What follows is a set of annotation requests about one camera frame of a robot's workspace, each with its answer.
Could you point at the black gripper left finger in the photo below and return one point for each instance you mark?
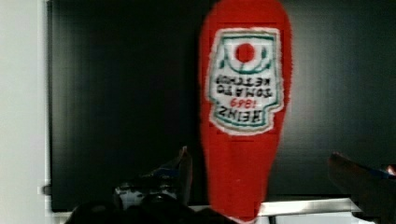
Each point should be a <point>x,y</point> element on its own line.
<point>172,178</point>

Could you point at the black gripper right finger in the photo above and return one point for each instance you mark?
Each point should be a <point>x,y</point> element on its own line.
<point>372,190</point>

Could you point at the red plush ketchup bottle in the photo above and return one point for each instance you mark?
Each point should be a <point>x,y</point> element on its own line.
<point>245,68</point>

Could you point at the black toaster oven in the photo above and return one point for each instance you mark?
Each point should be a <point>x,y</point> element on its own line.
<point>123,94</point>

